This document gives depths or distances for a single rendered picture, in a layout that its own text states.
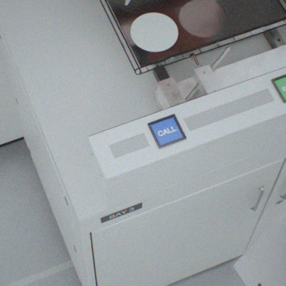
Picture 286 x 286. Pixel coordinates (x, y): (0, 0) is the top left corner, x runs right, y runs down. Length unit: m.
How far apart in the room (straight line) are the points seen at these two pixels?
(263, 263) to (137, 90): 0.45
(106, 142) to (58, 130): 0.20
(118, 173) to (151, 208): 0.23
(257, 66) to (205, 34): 0.13
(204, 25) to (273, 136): 0.28
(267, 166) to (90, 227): 0.41
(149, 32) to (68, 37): 0.20
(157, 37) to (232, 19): 0.17
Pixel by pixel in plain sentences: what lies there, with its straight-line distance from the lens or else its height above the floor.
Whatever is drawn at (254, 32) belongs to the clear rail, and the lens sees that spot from 1.56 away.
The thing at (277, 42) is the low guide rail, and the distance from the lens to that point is 1.62.
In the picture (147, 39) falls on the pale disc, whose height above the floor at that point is 0.90.
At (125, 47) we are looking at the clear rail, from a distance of 1.51.
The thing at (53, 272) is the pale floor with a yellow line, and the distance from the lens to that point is 2.25.
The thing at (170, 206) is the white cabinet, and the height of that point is 0.71.
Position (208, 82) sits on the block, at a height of 0.91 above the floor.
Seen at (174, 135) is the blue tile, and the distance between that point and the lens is 1.34.
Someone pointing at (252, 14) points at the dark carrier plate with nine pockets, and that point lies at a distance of 1.59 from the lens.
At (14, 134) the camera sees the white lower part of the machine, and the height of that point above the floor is 0.11.
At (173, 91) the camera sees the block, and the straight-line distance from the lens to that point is 1.45.
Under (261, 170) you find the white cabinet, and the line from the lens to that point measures 1.60.
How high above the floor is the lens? 2.14
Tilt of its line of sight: 62 degrees down
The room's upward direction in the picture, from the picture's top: 3 degrees clockwise
